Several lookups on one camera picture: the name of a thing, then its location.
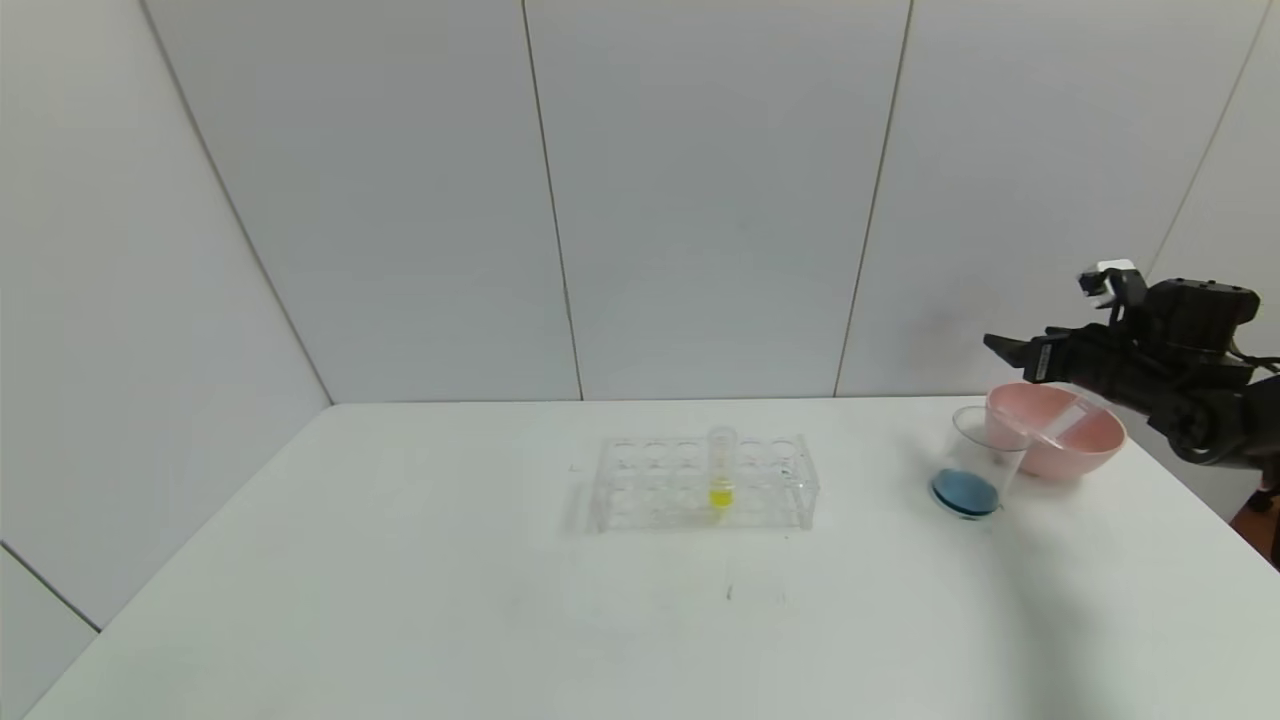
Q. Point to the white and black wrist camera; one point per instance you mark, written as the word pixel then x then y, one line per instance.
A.
pixel 1110 280

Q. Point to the test tube with red pigment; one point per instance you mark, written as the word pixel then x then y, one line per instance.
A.
pixel 1025 428

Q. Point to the test tube with blue pigment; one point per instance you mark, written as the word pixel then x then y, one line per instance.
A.
pixel 1070 415

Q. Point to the clear plastic beaker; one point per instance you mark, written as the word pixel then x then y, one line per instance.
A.
pixel 965 490

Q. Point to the pink bowl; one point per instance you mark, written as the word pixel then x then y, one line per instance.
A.
pixel 1090 445

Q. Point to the test tube with yellow pigment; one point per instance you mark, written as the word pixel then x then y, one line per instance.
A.
pixel 721 480

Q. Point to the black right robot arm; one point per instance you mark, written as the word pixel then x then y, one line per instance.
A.
pixel 1210 400

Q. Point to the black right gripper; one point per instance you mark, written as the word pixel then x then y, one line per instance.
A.
pixel 1045 361

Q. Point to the clear plastic test tube rack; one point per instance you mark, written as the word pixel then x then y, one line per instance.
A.
pixel 655 490

